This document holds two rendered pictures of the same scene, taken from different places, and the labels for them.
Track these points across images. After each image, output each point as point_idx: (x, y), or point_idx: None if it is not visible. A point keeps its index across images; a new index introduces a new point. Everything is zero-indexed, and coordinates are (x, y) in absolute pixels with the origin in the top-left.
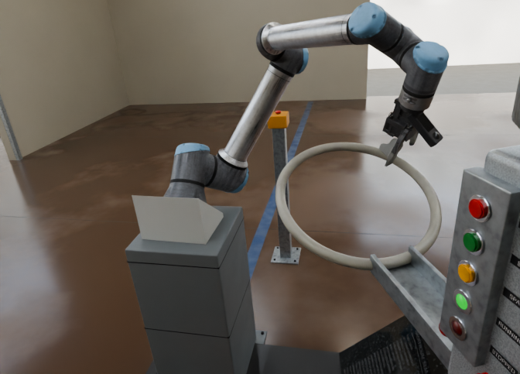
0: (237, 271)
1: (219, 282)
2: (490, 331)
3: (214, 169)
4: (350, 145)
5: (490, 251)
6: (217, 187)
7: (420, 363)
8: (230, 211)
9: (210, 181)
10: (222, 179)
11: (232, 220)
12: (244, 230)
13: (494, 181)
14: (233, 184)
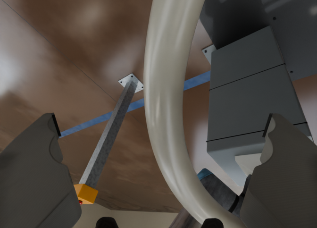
0: (242, 103)
1: (302, 109)
2: None
3: (232, 211)
4: (222, 223)
5: None
6: (227, 186)
7: None
8: (221, 156)
9: (237, 198)
10: (225, 194)
11: (236, 149)
12: (208, 129)
13: None
14: (213, 181)
